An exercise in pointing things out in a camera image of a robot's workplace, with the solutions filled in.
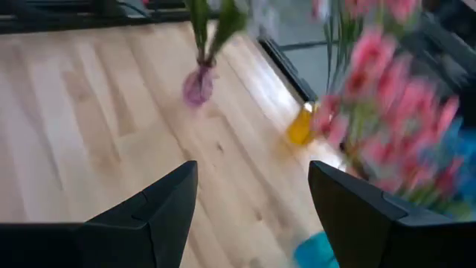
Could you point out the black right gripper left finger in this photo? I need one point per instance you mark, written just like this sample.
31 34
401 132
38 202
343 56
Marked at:
148 234

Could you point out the pink artificial flower bunch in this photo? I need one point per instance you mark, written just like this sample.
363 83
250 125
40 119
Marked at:
372 56
420 111
403 9

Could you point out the blue glass vase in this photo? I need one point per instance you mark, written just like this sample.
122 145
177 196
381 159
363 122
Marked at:
316 253

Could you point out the blue artificial flower bunch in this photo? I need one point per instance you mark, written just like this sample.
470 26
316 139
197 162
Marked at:
465 149

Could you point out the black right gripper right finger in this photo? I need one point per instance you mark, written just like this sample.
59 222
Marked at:
372 238

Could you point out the yellow glass vase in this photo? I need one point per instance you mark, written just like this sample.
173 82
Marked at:
299 130

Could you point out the purple glass vase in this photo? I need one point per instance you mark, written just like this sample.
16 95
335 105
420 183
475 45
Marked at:
199 87

